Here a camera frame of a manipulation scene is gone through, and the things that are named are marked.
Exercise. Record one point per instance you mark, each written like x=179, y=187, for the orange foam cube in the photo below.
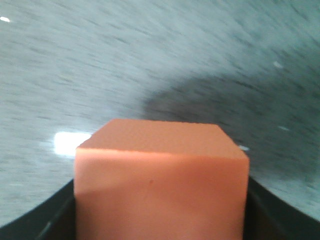
x=160, y=180

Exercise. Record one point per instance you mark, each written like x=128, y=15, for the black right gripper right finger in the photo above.
x=267, y=217

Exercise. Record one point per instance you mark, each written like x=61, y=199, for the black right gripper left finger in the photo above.
x=54, y=219

